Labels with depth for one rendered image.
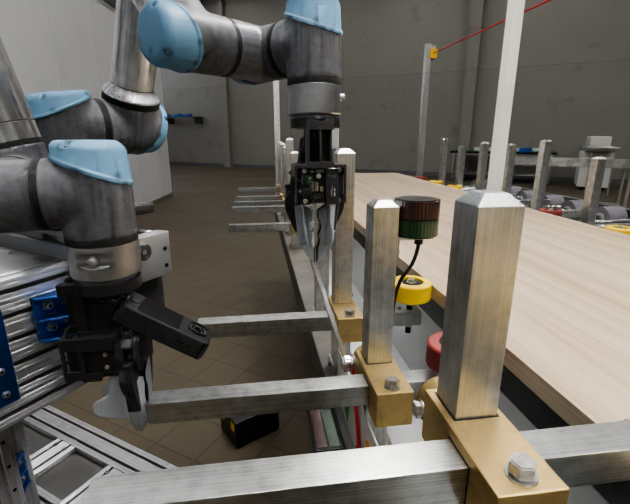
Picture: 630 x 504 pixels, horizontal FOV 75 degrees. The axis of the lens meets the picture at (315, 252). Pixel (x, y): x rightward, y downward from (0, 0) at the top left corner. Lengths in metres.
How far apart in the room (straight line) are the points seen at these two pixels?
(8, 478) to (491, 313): 1.04
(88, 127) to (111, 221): 0.49
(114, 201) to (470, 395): 0.39
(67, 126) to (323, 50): 0.54
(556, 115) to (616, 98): 1.25
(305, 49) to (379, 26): 13.14
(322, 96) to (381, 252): 0.22
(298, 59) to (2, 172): 0.36
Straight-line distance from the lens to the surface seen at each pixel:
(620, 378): 0.64
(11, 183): 0.50
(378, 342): 0.60
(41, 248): 1.02
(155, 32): 0.58
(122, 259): 0.50
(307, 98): 0.58
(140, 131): 1.00
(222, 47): 0.60
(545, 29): 12.87
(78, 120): 0.95
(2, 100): 0.63
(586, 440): 0.41
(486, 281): 0.32
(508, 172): 2.30
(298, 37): 0.60
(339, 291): 0.83
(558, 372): 0.62
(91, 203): 0.48
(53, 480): 1.58
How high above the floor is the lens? 1.19
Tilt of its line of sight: 16 degrees down
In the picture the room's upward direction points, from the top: straight up
